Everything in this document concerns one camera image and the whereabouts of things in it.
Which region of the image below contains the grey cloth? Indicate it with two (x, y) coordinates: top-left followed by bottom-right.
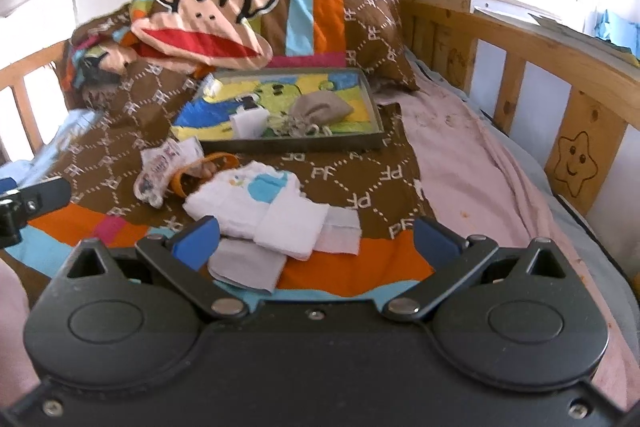
(207, 239), (288, 294)

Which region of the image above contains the orange fabric band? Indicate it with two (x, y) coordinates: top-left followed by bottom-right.
(169, 152), (240, 199)

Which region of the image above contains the white whale print towel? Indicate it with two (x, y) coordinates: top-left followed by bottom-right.
(183, 161), (300, 239)

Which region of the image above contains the white cloth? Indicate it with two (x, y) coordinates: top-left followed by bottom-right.
(254, 193), (362, 261)

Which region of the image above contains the white drawstring pouch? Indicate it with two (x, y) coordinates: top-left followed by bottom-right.
(230, 98), (270, 140)

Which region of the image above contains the beige drawstring pouch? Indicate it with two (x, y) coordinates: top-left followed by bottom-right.
(268, 91), (354, 138)

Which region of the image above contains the pink bed sheet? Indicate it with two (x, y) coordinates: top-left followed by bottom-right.
(374, 53), (639, 409)

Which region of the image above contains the grey tray with dinosaur picture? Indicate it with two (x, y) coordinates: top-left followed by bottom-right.
(170, 68), (384, 153)

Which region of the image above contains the brown monkey print duvet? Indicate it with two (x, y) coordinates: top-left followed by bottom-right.
(19, 0), (436, 303)

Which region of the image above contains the wooden bed frame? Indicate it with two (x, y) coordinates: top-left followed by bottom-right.
(0, 0), (640, 218)

